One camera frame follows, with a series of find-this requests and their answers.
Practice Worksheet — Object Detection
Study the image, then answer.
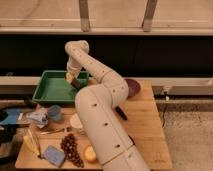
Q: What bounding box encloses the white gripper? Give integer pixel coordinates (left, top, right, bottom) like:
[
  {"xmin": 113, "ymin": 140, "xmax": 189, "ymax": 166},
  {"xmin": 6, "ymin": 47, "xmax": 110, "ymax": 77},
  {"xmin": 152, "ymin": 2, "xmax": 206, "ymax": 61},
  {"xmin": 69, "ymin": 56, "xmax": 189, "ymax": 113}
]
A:
[{"xmin": 66, "ymin": 64, "xmax": 81, "ymax": 84}]

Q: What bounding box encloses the crumpled white wrapper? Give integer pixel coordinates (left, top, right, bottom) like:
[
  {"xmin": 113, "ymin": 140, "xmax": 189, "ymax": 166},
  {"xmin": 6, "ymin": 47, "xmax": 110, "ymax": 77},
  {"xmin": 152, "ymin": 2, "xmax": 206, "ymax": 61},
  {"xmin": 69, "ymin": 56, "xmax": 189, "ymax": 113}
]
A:
[{"xmin": 26, "ymin": 108, "xmax": 48, "ymax": 128}]

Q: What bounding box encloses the blue sponge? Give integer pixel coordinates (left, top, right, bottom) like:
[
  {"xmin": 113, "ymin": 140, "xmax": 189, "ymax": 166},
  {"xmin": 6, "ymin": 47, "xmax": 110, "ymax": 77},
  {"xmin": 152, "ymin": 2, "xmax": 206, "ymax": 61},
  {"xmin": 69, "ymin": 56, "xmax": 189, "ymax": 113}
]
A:
[{"xmin": 42, "ymin": 146, "xmax": 65, "ymax": 167}]

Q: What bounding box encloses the yellow banana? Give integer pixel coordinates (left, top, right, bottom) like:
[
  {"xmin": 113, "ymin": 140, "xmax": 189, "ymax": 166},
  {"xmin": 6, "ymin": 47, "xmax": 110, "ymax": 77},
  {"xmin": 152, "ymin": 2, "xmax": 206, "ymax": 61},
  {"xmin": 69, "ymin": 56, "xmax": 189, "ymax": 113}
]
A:
[{"xmin": 23, "ymin": 130, "xmax": 41, "ymax": 157}]

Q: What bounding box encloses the black whiteboard eraser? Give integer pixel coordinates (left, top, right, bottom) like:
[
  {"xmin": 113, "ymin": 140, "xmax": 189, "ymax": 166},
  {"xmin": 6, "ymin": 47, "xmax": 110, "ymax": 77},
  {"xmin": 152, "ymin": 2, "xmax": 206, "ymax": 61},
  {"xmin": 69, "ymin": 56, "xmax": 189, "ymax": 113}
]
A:
[{"xmin": 71, "ymin": 79, "xmax": 84, "ymax": 90}]

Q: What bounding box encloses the yellow round bun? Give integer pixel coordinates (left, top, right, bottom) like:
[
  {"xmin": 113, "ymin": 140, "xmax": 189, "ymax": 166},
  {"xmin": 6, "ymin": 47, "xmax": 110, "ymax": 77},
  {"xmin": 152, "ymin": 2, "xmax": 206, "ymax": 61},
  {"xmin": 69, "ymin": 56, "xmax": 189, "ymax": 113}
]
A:
[{"xmin": 83, "ymin": 145, "xmax": 97, "ymax": 163}]

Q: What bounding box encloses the black handled peeler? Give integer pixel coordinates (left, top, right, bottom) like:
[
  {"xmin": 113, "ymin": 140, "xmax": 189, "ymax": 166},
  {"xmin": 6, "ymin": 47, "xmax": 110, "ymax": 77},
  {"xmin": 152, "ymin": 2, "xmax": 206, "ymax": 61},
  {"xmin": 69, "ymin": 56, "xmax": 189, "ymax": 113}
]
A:
[{"xmin": 115, "ymin": 106, "xmax": 128, "ymax": 120}]

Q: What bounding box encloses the blue black object at left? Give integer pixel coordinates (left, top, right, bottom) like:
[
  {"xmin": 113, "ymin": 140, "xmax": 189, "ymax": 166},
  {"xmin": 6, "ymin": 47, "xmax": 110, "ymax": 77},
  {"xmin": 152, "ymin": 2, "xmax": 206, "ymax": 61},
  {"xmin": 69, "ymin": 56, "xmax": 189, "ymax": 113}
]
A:
[{"xmin": 0, "ymin": 108, "xmax": 21, "ymax": 126}]

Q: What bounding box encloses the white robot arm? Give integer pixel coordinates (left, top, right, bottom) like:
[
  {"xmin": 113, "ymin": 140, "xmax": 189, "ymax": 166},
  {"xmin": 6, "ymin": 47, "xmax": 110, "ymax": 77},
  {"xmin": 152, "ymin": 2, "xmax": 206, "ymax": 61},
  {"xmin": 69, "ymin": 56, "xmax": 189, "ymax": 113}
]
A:
[{"xmin": 65, "ymin": 40, "xmax": 150, "ymax": 171}]

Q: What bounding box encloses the white plastic cup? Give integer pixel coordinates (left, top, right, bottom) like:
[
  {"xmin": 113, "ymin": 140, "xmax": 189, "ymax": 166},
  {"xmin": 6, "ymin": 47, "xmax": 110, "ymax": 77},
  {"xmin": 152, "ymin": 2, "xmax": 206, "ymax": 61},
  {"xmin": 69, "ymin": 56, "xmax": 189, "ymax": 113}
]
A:
[{"xmin": 70, "ymin": 114, "xmax": 83, "ymax": 129}]

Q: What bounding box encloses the purple bowl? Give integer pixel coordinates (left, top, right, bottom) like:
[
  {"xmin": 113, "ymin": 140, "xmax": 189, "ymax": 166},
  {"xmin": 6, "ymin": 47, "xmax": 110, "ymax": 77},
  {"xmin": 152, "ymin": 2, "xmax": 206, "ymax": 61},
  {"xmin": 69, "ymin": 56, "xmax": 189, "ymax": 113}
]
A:
[{"xmin": 126, "ymin": 79, "xmax": 141, "ymax": 98}]

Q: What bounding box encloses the bunch of dark grapes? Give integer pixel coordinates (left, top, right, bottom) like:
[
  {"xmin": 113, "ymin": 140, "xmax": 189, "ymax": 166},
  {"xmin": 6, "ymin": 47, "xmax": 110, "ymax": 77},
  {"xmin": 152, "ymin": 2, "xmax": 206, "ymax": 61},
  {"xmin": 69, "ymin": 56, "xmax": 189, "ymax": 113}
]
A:
[{"xmin": 60, "ymin": 134, "xmax": 84, "ymax": 168}]

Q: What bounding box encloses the light blue cup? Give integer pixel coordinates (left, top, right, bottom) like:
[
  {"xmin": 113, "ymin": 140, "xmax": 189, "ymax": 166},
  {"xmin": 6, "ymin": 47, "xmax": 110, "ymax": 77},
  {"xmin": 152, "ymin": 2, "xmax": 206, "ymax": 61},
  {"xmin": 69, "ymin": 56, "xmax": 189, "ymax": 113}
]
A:
[{"xmin": 47, "ymin": 105, "xmax": 62, "ymax": 122}]

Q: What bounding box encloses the silver fork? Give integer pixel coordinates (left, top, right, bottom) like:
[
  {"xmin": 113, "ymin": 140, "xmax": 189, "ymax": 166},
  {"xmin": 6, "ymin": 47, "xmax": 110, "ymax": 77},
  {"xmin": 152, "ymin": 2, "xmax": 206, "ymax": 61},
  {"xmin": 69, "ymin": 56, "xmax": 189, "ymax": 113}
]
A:
[{"xmin": 40, "ymin": 127, "xmax": 72, "ymax": 135}]

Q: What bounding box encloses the green plastic tray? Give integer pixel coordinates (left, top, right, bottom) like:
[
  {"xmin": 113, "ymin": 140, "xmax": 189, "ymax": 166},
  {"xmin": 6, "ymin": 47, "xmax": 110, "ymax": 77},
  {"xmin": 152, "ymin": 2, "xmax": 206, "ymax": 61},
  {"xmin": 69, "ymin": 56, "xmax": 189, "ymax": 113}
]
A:
[{"xmin": 32, "ymin": 70, "xmax": 90, "ymax": 106}]

